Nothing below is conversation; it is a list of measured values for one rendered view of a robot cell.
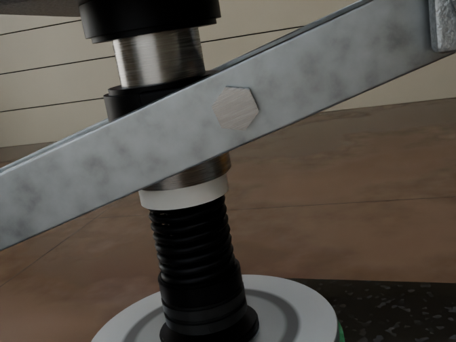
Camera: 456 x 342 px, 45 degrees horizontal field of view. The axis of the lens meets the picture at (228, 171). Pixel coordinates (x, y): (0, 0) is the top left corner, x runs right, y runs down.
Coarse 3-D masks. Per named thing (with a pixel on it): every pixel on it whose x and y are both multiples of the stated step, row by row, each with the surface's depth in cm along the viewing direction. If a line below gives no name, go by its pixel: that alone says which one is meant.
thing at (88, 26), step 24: (0, 0) 31; (24, 0) 31; (48, 0) 32; (72, 0) 35; (96, 0) 37; (120, 0) 35; (144, 0) 35; (168, 0) 36; (192, 0) 36; (216, 0) 39; (96, 24) 37; (120, 24) 36; (144, 24) 36; (168, 24) 36; (192, 24) 37
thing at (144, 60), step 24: (120, 48) 39; (144, 48) 38; (168, 48) 38; (192, 48) 39; (120, 72) 40; (144, 72) 38; (168, 72) 38; (192, 72) 39; (120, 96) 38; (144, 96) 37; (192, 168) 39; (216, 168) 40
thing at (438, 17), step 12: (432, 0) 31; (444, 0) 31; (432, 12) 31; (444, 12) 31; (432, 24) 31; (444, 24) 31; (432, 36) 32; (444, 36) 31; (432, 48) 32; (444, 48) 31
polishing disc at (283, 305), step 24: (264, 288) 52; (288, 288) 52; (120, 312) 52; (144, 312) 52; (264, 312) 48; (288, 312) 47; (312, 312) 47; (96, 336) 49; (120, 336) 48; (144, 336) 47; (264, 336) 44; (288, 336) 44; (312, 336) 43; (336, 336) 43
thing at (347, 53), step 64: (384, 0) 33; (256, 64) 35; (320, 64) 34; (384, 64) 34; (128, 128) 36; (192, 128) 36; (256, 128) 36; (0, 192) 38; (64, 192) 38; (128, 192) 37
